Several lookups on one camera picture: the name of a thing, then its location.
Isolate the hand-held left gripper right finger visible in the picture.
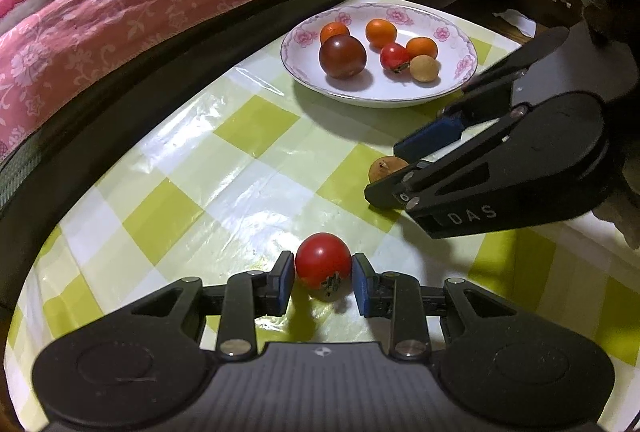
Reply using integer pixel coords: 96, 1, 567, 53
351, 252, 518, 360

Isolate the brown longan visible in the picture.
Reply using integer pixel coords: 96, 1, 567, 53
368, 156, 410, 185
410, 54, 441, 83

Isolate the small orange mandarin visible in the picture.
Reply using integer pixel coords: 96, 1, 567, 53
320, 21, 351, 45
405, 37, 439, 61

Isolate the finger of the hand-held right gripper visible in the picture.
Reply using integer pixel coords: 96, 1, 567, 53
394, 26, 571, 162
364, 104, 532, 211

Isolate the large orange mandarin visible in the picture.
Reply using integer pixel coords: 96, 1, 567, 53
365, 18, 398, 48

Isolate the grey striped mattress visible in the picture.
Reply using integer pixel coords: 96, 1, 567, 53
0, 132, 33, 213

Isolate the large dark red tomato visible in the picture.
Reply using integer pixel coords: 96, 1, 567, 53
319, 34, 368, 80

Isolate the black bed frame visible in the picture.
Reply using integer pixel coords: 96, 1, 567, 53
0, 0, 516, 308

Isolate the small red tomato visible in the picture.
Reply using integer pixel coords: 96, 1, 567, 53
379, 43, 413, 74
295, 232, 353, 303

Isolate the white paper scrap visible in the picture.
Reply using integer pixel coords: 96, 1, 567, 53
492, 8, 537, 38

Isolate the white floral-rim plate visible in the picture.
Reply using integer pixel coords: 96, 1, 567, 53
280, 3, 478, 109

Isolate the green checked tablecloth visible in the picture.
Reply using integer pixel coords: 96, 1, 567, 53
2, 0, 640, 432

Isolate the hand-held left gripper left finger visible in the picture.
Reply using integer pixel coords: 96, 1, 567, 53
131, 250, 296, 359

